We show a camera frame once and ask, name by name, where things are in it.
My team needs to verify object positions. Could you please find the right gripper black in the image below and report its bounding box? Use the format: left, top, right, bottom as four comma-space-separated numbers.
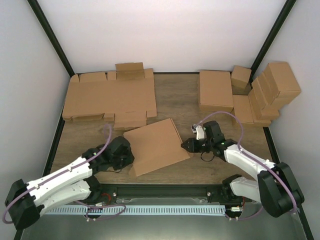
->
181, 137, 214, 153

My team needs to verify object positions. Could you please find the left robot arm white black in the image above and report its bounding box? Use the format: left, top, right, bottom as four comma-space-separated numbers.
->
4, 136, 135, 230

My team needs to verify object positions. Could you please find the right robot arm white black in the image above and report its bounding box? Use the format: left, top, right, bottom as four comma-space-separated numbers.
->
181, 120, 305, 218

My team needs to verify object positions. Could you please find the large folded cardboard box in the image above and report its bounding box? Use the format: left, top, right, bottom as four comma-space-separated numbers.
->
198, 70, 234, 113

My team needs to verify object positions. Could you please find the lower folded box right stack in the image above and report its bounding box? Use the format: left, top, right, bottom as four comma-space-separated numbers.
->
248, 89, 280, 122

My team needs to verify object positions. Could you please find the folded box stack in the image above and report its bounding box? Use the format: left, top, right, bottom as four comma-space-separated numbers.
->
252, 73, 283, 110
263, 61, 301, 102
248, 89, 280, 122

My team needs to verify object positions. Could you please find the small folded box at back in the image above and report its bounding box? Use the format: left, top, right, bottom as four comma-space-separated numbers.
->
231, 65, 252, 89

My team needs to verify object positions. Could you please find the middle folded box right stack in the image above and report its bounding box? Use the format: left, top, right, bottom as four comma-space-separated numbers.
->
252, 73, 283, 110

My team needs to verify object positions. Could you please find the top folded box right stack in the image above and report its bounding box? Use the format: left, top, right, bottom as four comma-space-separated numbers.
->
263, 61, 301, 102

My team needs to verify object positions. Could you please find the stack of flat cardboard blanks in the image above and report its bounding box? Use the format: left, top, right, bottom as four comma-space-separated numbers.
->
62, 62, 157, 129

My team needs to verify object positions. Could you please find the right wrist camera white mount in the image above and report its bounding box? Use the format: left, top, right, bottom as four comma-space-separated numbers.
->
191, 124, 206, 140

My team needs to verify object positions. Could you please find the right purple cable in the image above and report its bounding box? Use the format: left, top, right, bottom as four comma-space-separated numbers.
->
196, 111, 300, 216

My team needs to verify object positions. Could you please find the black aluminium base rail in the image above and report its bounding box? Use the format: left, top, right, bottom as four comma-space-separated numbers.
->
94, 183, 296, 201

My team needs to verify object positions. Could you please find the light blue slotted cable duct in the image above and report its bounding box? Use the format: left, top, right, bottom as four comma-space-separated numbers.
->
47, 205, 226, 217

